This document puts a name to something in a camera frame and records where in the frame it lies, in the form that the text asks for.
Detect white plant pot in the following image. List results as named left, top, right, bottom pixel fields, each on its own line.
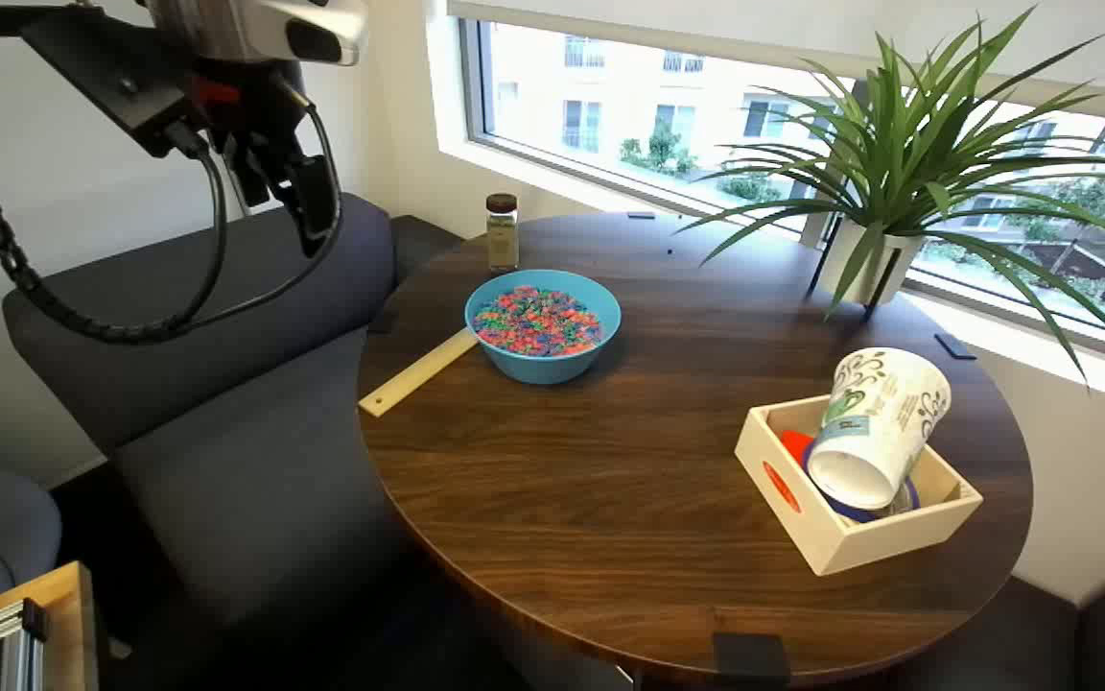
left=817, top=216, right=928, bottom=310

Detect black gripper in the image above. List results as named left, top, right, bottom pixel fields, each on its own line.
left=184, top=52, right=341, bottom=260

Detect wooden crate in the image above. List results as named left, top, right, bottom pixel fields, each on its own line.
left=0, top=555, right=105, bottom=691

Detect blue masking tape roll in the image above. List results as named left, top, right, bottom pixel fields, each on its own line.
left=805, top=466, right=928, bottom=525

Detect black wire plant stand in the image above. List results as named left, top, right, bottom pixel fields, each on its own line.
left=796, top=226, right=910, bottom=327

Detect colourful beads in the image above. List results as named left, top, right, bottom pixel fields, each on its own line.
left=473, top=285, right=607, bottom=362

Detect white wooden box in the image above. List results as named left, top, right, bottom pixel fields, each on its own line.
left=734, top=392, right=987, bottom=578

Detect dark grey sofa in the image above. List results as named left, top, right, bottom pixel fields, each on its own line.
left=0, top=188, right=466, bottom=691

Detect thin black cable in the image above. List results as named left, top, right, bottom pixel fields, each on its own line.
left=166, top=97, right=353, bottom=336

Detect green spiky houseplant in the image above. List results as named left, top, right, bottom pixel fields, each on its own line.
left=680, top=5, right=1105, bottom=385

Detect wooden ruler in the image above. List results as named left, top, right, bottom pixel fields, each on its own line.
left=356, top=323, right=487, bottom=422

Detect dark grey upholstered seat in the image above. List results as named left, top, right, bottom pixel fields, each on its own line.
left=891, top=565, right=1105, bottom=691

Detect white window frame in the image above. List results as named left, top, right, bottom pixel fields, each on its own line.
left=422, top=0, right=1105, bottom=413

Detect blue plastic bowl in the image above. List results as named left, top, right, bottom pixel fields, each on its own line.
left=461, top=263, right=628, bottom=392

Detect printed paper coffee cup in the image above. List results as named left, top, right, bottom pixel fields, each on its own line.
left=803, top=340, right=954, bottom=518

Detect red round object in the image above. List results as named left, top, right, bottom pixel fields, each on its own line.
left=758, top=427, right=822, bottom=513

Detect small jar with dark lid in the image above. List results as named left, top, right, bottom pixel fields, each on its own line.
left=482, top=188, right=525, bottom=276

